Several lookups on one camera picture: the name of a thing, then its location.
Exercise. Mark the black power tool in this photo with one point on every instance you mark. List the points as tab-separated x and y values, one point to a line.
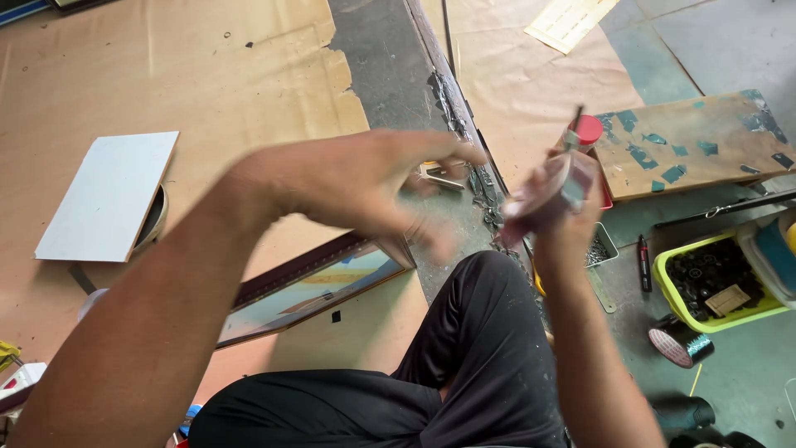
681	414

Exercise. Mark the yellow plastic item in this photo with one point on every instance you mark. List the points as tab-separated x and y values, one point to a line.
7	353

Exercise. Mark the black adhesive tape roll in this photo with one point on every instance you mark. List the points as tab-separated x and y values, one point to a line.
678	345

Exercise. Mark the small metal tray of nails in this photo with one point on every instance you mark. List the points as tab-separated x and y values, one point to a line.
600	249

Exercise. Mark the metal ruler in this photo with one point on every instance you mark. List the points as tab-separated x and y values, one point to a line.
602	289

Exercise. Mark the person's right fingers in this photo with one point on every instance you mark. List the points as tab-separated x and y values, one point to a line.
528	208

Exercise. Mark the lime tray of black parts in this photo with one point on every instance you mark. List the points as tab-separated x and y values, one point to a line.
715	283

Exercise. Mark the pale yellow paper sheet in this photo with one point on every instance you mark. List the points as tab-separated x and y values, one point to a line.
569	22

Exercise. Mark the silver metal hand tool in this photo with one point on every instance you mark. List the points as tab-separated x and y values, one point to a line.
441	176

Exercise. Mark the person's black shorts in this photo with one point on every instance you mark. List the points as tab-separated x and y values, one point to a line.
435	386

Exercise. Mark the wooden board with teal tape bits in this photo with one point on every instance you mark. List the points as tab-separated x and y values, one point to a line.
690	143

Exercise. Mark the clear plastic cup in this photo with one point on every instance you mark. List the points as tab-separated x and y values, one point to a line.
90	303

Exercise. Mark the clear tube with black nozzle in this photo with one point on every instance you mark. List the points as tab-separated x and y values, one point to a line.
563	177

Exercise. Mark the thin black rod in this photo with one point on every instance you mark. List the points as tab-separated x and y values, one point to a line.
449	37

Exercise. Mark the dark wooden framed picture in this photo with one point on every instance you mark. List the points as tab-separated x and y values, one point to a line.
311	292

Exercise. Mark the thin yellow stick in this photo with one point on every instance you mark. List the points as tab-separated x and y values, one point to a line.
696	379

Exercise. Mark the white tub with blue contents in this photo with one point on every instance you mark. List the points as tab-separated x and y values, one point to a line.
771	261

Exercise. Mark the dark wooden moulding strip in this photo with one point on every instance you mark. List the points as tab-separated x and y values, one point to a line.
444	68

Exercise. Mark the blue bar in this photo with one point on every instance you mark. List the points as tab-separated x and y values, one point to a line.
22	9

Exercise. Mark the red tray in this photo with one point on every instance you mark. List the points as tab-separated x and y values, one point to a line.
605	196

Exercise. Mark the person's left hand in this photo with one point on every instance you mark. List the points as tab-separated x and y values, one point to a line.
348	180

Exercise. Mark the person's right hand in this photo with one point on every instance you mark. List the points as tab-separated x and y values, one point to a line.
559	205

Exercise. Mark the beige tape roll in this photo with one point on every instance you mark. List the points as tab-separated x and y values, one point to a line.
155	221

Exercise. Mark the red capped clear bottle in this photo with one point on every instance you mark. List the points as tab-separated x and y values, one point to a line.
586	132

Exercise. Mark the person's left fingers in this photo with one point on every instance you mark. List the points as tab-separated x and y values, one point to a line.
435	155

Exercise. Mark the long black bar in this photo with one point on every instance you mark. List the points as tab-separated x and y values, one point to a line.
727	208

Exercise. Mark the white and red plastic device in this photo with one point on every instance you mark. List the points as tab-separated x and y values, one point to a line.
22	382

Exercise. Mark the blue plastic item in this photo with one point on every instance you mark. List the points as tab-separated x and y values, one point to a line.
190	418

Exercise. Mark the black marker pen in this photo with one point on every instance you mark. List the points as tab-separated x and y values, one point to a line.
644	264

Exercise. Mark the white rectangular board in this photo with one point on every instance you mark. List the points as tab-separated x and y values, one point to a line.
106	196

